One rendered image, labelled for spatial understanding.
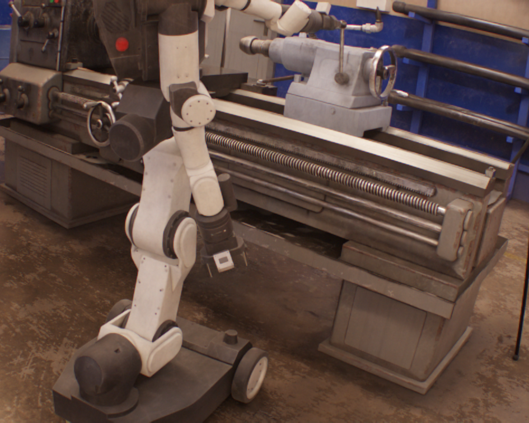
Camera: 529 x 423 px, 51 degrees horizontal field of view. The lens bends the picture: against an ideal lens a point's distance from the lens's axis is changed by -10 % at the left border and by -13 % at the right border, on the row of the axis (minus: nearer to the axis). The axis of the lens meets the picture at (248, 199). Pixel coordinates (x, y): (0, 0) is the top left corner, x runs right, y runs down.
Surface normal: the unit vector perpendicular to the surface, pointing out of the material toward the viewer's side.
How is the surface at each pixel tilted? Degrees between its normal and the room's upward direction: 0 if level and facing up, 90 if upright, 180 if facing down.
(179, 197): 90
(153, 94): 60
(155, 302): 74
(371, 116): 90
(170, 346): 90
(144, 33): 112
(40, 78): 32
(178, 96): 101
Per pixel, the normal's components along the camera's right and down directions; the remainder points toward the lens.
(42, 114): 0.79, 0.29
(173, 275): -0.45, 0.47
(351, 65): -0.56, -0.04
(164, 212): -0.36, -0.13
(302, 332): 0.11, -0.94
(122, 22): 0.26, 0.52
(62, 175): -0.60, 0.20
